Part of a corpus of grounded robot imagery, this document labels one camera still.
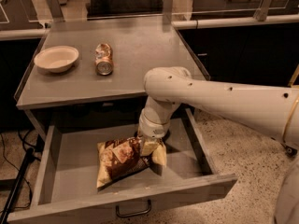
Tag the white paper bowl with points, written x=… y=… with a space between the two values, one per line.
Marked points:
x=56 y=59

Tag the black drawer handle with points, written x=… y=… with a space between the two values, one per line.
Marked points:
x=133 y=208

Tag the black caster wheel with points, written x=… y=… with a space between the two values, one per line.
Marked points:
x=290 y=151

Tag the crushed soda can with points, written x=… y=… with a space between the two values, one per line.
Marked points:
x=103 y=60

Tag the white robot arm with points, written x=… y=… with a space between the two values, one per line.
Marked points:
x=273 y=111

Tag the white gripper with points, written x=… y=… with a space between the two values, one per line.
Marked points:
x=150 y=129

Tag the black pole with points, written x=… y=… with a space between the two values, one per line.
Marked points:
x=28 y=158

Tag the brown chip bag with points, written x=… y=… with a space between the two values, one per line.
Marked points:
x=122 y=157

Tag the white horizontal rail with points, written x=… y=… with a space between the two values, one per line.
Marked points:
x=144 y=22

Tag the grey counter cabinet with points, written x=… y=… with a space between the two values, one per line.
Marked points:
x=113 y=57

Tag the grey open drawer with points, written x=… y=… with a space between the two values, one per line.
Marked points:
x=73 y=187

